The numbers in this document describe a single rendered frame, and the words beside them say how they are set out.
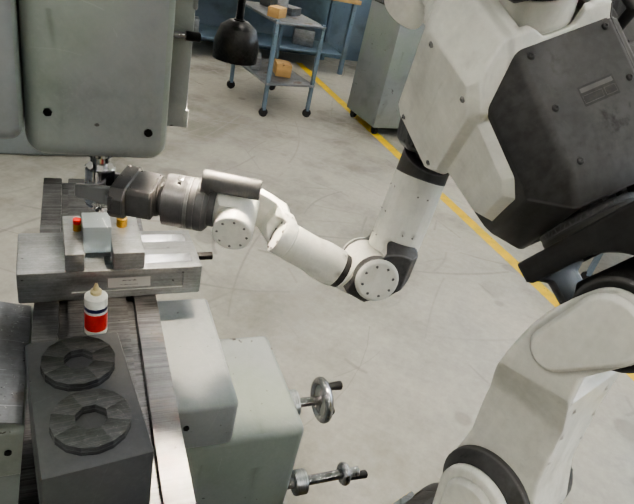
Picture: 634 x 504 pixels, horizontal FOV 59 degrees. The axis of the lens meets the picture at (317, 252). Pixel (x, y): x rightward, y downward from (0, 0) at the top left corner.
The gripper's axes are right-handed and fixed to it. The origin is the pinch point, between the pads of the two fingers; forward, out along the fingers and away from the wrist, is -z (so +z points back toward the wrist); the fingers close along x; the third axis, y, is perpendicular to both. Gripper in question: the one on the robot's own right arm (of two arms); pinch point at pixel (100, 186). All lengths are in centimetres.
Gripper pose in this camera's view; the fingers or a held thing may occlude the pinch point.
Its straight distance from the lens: 100.6
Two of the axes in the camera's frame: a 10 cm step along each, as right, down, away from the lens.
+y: -2.0, 8.4, 5.1
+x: -0.3, 5.1, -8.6
